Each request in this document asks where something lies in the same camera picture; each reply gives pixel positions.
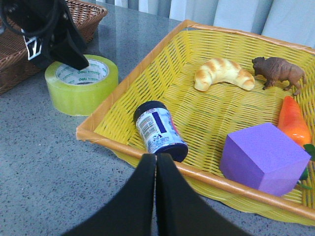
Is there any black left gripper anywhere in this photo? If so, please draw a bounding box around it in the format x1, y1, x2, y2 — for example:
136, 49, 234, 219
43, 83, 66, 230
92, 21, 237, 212
0, 0, 89, 70

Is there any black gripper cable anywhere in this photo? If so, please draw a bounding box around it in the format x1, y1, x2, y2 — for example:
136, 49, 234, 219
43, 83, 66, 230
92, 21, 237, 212
0, 0, 65, 37

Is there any blue labelled jar black lid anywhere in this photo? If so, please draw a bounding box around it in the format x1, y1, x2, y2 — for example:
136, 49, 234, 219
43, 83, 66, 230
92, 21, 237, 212
133, 100, 189, 162

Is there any brown toy bison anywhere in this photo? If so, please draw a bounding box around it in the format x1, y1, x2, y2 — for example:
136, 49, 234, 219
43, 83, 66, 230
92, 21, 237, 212
252, 57, 307, 96

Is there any orange toy carrot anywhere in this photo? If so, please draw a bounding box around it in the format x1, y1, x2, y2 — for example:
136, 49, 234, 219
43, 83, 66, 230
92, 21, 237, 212
277, 96, 311, 148

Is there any yellow woven basket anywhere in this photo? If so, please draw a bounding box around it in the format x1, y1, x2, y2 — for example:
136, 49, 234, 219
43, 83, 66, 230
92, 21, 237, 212
76, 20, 315, 226

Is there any yellow-green tape roll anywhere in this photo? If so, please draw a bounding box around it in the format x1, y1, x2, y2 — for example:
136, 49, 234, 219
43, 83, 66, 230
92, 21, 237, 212
45, 55, 119, 116

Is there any brown wicker basket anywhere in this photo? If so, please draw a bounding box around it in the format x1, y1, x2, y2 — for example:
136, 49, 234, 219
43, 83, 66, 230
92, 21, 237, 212
0, 0, 108, 94

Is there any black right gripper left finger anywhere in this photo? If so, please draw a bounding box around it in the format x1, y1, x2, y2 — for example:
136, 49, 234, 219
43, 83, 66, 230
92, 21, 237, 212
64, 154, 157, 236

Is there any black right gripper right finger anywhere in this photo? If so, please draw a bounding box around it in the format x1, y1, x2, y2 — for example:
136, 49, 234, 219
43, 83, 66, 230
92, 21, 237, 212
156, 153, 248, 236

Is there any purple foam block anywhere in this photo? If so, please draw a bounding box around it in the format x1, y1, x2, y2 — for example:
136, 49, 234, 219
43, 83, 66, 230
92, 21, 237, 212
220, 123, 311, 197

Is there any toy croissant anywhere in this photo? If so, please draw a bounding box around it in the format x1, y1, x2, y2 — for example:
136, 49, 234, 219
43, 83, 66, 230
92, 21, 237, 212
194, 58, 255, 91

